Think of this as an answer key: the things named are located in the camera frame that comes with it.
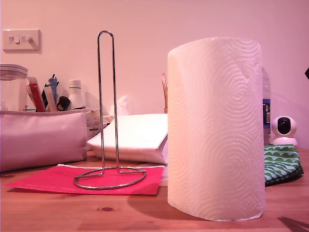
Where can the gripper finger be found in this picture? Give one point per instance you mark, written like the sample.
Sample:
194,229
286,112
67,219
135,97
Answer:
307,73

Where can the white paper towel roll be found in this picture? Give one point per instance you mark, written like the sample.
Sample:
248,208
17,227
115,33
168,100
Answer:
214,120

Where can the large clear water bottle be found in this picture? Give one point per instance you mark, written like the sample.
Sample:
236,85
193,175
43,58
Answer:
266,108

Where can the green wave-pattern pouch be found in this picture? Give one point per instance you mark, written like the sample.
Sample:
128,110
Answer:
280,162

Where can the clear plastic sleeve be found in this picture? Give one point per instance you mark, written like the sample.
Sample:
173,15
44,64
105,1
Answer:
164,178

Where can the white folded paper bag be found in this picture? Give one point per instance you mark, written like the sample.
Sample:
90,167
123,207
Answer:
135,135

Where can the gingerbread print tissue box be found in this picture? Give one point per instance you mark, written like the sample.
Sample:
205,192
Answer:
124,105

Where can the white carton with label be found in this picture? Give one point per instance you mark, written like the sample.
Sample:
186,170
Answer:
93,123

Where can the white bottle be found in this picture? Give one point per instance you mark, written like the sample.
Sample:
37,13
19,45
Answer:
75,94

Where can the small black object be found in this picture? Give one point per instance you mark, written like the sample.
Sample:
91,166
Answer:
63,102

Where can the white tube with black stripe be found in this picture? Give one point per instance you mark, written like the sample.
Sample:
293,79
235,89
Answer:
51,99

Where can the red and white carton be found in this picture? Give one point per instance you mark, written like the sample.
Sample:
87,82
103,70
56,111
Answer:
36,94

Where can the pale padded zip bag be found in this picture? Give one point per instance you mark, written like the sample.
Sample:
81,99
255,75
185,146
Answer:
41,140

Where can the red flat envelope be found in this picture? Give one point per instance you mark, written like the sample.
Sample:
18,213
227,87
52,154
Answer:
48,181

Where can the clear jar with lid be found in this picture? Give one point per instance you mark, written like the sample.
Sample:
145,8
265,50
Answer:
12,70

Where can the small white round camera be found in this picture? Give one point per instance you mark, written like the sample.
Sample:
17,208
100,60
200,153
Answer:
283,141

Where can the white double light switch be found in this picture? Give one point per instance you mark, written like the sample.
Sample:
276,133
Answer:
33,46

